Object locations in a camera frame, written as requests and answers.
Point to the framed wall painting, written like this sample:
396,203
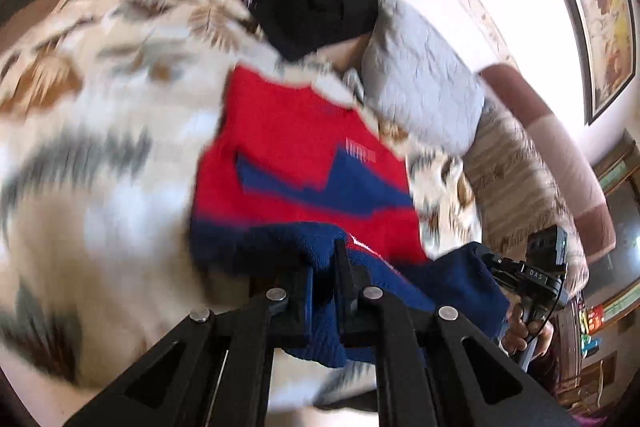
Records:
600,7

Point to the pale pink pillow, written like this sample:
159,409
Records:
345,54

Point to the red and blue knit sweater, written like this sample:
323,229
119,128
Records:
300,132

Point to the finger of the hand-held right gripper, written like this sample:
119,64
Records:
489,261

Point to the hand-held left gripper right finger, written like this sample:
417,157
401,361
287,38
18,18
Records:
350,297

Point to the person's right hand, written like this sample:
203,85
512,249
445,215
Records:
512,332

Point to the wooden cabinet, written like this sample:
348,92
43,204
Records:
620,217

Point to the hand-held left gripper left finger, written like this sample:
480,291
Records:
301,307

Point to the grey quilted pillow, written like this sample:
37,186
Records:
420,72

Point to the red packet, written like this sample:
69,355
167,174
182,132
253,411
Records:
595,319

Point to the beige patterned bed sheet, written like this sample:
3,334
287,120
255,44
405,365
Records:
510,172

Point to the leaf print blanket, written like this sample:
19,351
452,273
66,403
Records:
100,157

